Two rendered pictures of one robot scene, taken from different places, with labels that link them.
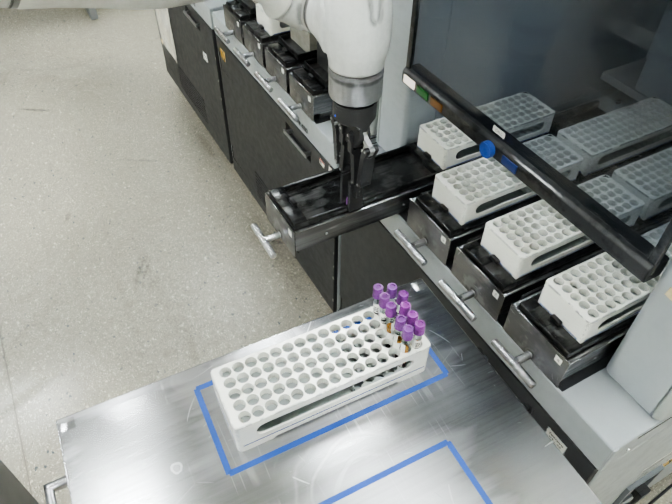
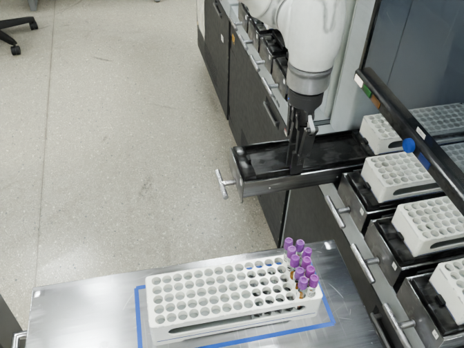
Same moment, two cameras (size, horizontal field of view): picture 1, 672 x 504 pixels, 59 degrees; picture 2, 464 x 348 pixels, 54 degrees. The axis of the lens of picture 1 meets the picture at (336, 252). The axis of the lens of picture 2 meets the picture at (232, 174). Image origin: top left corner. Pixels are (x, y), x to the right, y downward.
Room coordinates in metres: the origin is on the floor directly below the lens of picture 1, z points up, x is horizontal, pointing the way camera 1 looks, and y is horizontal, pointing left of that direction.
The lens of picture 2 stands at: (0.05, -0.08, 1.57)
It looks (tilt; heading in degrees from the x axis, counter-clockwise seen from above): 44 degrees down; 14
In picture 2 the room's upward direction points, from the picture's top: 2 degrees clockwise
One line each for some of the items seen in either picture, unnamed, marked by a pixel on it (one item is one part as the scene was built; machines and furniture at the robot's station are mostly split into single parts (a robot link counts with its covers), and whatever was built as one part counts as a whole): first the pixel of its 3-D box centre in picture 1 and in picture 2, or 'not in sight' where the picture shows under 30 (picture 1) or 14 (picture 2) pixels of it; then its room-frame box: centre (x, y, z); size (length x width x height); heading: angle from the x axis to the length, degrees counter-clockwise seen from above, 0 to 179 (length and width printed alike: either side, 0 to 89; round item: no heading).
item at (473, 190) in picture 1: (507, 179); (427, 172); (0.93, -0.34, 0.83); 0.30 x 0.10 x 0.06; 120
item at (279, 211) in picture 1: (415, 174); (353, 154); (1.01, -0.17, 0.78); 0.73 x 0.14 x 0.09; 120
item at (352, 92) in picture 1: (355, 81); (308, 74); (0.88, -0.03, 1.07); 0.09 x 0.09 x 0.06
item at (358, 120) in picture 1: (354, 119); (304, 103); (0.88, -0.03, 1.00); 0.08 x 0.07 x 0.09; 30
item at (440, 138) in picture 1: (486, 130); (419, 129); (1.10, -0.32, 0.83); 0.30 x 0.10 x 0.06; 120
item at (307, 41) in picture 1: (303, 35); not in sight; (1.50, 0.10, 0.85); 0.12 x 0.02 x 0.06; 30
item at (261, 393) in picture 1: (323, 369); (233, 296); (0.47, 0.02, 0.85); 0.30 x 0.10 x 0.06; 117
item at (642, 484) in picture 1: (640, 490); not in sight; (0.54, -0.68, 0.29); 0.11 x 0.03 x 0.10; 120
